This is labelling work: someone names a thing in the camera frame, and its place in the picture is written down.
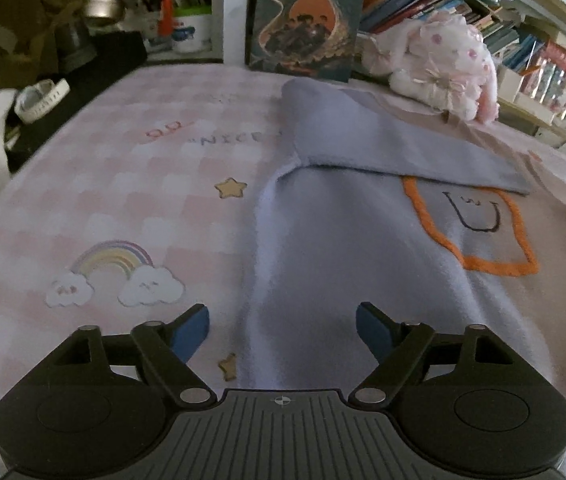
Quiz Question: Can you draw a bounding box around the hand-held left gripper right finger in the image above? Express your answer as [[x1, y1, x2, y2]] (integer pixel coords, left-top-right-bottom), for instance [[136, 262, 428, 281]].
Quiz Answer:
[[348, 302, 518, 407]]

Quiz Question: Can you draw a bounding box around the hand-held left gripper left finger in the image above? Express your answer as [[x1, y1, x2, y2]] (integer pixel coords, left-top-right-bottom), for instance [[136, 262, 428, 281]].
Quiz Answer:
[[38, 304, 216, 408]]

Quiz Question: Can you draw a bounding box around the beige and lavender sweater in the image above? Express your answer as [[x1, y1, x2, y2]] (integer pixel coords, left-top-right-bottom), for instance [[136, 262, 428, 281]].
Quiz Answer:
[[235, 77, 566, 466]]

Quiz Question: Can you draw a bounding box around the pink checked printed desk mat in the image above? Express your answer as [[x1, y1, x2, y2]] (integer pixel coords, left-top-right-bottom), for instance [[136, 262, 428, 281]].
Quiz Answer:
[[0, 62, 566, 480]]

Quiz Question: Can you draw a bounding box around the white and pink plush toy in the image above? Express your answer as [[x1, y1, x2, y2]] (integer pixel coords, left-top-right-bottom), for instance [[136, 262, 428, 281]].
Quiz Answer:
[[360, 10, 502, 124]]

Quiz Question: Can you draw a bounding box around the white storage box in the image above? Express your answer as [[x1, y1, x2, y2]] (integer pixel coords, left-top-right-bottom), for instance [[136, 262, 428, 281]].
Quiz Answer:
[[495, 67, 524, 104]]

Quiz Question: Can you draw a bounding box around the black case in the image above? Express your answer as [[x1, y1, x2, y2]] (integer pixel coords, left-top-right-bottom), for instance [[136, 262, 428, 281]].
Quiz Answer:
[[5, 30, 150, 161]]

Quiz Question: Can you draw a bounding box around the white pen cup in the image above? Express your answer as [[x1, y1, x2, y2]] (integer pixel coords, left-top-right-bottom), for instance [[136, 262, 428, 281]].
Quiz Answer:
[[170, 5, 213, 54]]

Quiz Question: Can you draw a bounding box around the row of red-spined books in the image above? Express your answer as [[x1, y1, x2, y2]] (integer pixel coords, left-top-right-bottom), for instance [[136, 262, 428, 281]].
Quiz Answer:
[[518, 40, 566, 107]]

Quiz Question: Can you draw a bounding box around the dark illustrated boxed book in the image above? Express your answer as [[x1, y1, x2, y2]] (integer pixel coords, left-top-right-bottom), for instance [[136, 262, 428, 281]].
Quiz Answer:
[[245, 0, 368, 84]]

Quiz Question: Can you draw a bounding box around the red tassel ornament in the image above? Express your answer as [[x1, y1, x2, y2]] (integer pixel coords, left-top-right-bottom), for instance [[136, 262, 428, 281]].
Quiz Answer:
[[159, 0, 176, 39]]

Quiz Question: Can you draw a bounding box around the metal bowl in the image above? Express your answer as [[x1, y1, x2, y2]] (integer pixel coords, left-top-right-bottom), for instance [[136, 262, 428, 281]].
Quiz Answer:
[[82, 0, 126, 27]]

